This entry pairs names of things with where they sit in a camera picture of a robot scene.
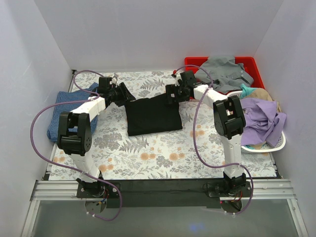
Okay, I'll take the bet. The black floral print t-shirt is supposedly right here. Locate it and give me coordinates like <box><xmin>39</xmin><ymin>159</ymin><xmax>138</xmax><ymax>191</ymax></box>
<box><xmin>125</xmin><ymin>93</ymin><xmax>183</xmax><ymax>136</ymax></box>

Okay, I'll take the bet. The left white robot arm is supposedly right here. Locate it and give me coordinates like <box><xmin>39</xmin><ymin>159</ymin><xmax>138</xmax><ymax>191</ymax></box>
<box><xmin>57</xmin><ymin>77</ymin><xmax>135</xmax><ymax>198</ymax></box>

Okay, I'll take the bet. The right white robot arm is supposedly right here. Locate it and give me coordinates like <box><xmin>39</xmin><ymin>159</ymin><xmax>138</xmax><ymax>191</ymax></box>
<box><xmin>165</xmin><ymin>71</ymin><xmax>246</xmax><ymax>196</ymax></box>

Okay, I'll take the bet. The blue checkered folded shirt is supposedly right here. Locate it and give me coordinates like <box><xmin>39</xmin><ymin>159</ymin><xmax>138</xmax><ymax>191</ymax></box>
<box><xmin>47</xmin><ymin>90</ymin><xmax>90</xmax><ymax>143</ymax></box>

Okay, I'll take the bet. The grey shirt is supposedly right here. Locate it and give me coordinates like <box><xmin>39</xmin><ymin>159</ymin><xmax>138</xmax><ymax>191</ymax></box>
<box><xmin>195</xmin><ymin>56</ymin><xmax>254</xmax><ymax>94</ymax></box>

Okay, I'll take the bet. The floral patterned table mat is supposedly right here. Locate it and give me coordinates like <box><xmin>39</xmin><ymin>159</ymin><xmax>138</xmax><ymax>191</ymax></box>
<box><xmin>49</xmin><ymin>71</ymin><xmax>277</xmax><ymax>181</ymax></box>

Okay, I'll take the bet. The teal garment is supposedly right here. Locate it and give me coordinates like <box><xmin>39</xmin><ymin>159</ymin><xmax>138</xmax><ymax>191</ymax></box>
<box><xmin>239</xmin><ymin>84</ymin><xmax>257</xmax><ymax>99</ymax></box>

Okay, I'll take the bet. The red plastic bin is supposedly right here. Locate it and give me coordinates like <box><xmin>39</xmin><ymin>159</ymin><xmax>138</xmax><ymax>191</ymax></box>
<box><xmin>184</xmin><ymin>56</ymin><xmax>264</xmax><ymax>88</ymax></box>

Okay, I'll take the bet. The beige garment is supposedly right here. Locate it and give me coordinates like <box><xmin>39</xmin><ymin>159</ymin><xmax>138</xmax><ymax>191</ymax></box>
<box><xmin>240</xmin><ymin>88</ymin><xmax>281</xmax><ymax>114</ymax></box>

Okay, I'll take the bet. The lilac purple shirt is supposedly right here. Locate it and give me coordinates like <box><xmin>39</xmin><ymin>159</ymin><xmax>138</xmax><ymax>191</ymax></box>
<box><xmin>240</xmin><ymin>98</ymin><xmax>287</xmax><ymax>147</ymax></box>

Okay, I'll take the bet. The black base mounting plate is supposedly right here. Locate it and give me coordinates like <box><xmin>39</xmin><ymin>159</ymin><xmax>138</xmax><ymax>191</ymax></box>
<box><xmin>76</xmin><ymin>178</ymin><xmax>252</xmax><ymax>208</ymax></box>

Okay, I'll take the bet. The white plastic laundry basket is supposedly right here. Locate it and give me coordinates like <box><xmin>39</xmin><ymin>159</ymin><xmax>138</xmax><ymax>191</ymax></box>
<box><xmin>228</xmin><ymin>90</ymin><xmax>286</xmax><ymax>153</ymax></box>

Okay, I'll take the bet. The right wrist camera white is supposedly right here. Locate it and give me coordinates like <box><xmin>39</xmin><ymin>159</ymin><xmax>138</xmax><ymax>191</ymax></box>
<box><xmin>171</xmin><ymin>74</ymin><xmax>183</xmax><ymax>86</ymax></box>

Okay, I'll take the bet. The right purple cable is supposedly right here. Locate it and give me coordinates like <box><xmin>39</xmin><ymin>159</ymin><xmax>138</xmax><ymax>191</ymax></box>
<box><xmin>171</xmin><ymin>65</ymin><xmax>253</xmax><ymax>216</ymax></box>

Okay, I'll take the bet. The aluminium frame rail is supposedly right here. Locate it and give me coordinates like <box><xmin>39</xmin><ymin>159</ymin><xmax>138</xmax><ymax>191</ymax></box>
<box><xmin>21</xmin><ymin>179</ymin><xmax>308</xmax><ymax>237</ymax></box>

